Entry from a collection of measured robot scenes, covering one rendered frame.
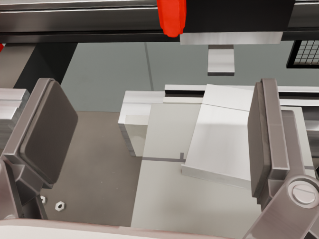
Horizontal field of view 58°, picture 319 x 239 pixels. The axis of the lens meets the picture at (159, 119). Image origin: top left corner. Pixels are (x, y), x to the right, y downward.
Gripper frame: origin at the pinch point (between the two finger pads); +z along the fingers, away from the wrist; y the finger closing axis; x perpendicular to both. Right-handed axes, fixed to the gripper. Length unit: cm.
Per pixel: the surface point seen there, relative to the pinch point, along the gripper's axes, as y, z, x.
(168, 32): -0.5, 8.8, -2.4
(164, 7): -0.5, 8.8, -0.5
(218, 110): 3.5, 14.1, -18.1
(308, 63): 45, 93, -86
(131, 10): -12.7, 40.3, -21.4
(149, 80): -35, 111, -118
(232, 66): 5.3, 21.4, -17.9
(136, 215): -4.5, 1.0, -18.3
